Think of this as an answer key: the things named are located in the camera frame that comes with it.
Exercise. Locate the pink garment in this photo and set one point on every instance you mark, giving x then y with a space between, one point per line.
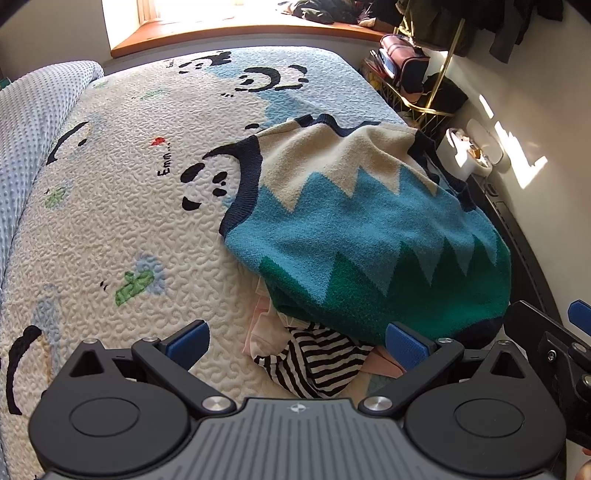
385 362

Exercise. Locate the panda printed quilt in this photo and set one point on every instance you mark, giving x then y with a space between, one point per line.
138 207

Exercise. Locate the black bed frame edge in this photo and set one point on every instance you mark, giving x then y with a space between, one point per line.
521 240

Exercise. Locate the white plastic container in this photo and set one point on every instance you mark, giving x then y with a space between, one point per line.
461 152

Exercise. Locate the blue green cream zigzag sweater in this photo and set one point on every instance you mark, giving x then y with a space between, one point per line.
360 240

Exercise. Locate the white garment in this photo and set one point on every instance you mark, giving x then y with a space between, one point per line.
265 323

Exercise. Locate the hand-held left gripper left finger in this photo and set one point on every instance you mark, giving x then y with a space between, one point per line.
191 344

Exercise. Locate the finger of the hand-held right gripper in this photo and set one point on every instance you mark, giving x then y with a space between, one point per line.
531 323
581 316

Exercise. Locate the dark clothes pile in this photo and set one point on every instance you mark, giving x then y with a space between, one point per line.
323 11

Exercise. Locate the black white striped shirt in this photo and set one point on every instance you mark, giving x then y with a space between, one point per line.
318 360

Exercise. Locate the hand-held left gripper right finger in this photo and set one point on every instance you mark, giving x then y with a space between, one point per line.
404 344

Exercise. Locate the pink pouch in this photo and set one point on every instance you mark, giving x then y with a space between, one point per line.
404 60

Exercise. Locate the light blue dotted blanket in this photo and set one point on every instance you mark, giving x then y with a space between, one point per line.
32 138

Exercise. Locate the black cloth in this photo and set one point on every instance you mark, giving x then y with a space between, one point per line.
445 92

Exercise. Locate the hanging dark clothes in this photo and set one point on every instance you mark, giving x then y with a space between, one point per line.
485 23

